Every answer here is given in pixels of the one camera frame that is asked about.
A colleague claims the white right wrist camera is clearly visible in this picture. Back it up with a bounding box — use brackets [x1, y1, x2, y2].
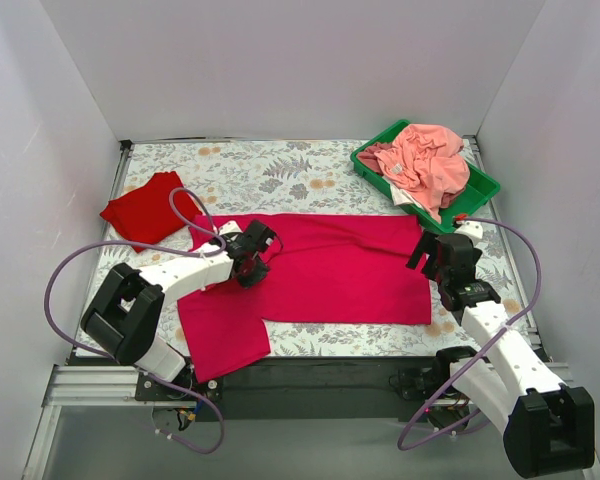
[454, 214, 484, 242]

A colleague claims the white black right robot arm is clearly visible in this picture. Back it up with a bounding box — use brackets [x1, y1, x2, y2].
[407, 231, 595, 478]

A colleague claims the floral patterned table mat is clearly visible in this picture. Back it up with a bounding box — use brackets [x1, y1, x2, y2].
[86, 140, 528, 356]

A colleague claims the dusty rose t shirt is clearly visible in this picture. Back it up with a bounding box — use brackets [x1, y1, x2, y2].
[356, 142, 393, 175]

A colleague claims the white garment in bin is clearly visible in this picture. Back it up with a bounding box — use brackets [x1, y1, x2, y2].
[389, 183, 417, 206]

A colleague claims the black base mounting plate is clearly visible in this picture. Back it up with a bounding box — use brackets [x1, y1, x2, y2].
[134, 355, 494, 424]

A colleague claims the green plastic bin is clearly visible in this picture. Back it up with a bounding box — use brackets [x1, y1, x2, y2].
[351, 120, 500, 234]

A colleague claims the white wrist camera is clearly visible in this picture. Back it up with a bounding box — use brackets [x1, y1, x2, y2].
[214, 220, 243, 239]
[454, 214, 484, 242]

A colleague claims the aluminium front frame rail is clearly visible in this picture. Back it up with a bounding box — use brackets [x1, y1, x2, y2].
[22, 362, 600, 480]

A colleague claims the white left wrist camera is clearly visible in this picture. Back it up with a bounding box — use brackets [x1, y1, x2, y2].
[214, 220, 243, 239]

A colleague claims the folded red t shirt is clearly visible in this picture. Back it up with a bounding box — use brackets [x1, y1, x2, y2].
[100, 171, 185, 245]

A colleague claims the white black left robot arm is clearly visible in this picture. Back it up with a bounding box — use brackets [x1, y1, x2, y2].
[81, 220, 276, 400]

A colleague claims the salmon pink t shirt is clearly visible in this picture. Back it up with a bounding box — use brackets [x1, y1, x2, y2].
[375, 124, 470, 222]

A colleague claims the magenta t shirt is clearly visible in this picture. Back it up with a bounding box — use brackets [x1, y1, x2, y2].
[178, 214, 432, 382]

